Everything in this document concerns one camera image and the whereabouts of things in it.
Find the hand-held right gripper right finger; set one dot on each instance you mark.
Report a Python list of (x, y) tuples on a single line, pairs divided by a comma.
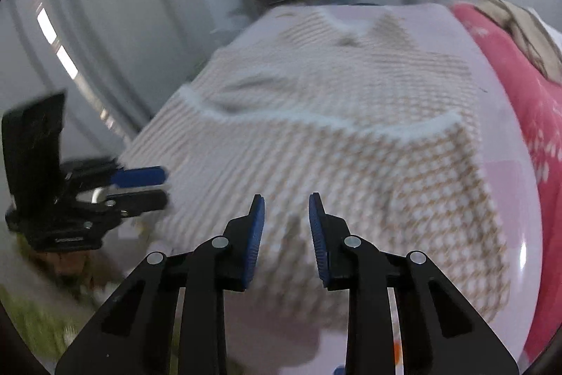
[(317, 239)]

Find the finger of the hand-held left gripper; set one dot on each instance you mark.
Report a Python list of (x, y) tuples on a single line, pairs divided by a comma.
[(140, 176), (145, 200)]

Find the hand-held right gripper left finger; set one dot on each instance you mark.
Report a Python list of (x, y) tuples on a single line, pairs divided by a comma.
[(254, 239)]

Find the beige white houndstooth coat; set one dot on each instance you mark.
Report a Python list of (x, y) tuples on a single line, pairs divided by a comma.
[(329, 102)]

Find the bed with pink sheet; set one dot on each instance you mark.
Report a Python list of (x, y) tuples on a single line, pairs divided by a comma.
[(505, 190)]

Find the pink floral blanket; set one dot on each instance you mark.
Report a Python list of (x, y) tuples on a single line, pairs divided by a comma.
[(527, 94)]

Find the beige striped clothing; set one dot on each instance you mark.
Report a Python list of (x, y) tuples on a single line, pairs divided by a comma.
[(522, 28)]

